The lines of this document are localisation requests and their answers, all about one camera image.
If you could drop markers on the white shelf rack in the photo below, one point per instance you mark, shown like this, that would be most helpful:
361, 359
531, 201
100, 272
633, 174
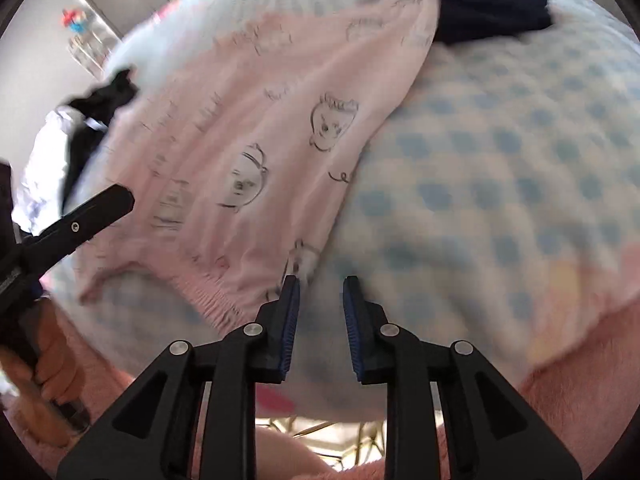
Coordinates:
92, 47

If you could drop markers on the dark navy cloth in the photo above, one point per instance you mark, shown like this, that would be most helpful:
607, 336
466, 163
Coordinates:
492, 5

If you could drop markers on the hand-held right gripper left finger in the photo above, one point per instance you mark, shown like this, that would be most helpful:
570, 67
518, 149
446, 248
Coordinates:
289, 330

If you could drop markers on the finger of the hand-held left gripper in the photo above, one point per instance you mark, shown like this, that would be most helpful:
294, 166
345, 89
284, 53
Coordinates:
85, 217

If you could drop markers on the black garment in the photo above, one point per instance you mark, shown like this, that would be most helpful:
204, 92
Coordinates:
95, 110

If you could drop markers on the red and blue toy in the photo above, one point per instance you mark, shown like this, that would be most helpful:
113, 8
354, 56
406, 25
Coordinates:
74, 19

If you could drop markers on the person's left hand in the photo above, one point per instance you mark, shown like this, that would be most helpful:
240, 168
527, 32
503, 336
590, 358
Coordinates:
52, 360

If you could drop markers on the pink printed pants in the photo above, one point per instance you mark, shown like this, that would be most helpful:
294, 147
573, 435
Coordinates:
250, 110

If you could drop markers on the blue checkered blanket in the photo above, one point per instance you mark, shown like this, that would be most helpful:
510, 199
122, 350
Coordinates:
500, 160

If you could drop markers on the white garment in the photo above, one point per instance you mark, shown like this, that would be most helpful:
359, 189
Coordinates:
42, 175

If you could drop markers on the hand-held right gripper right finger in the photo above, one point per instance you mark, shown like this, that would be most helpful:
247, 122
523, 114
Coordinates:
352, 330

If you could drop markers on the pink fleece clothing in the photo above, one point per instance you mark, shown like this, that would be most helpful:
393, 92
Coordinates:
575, 360

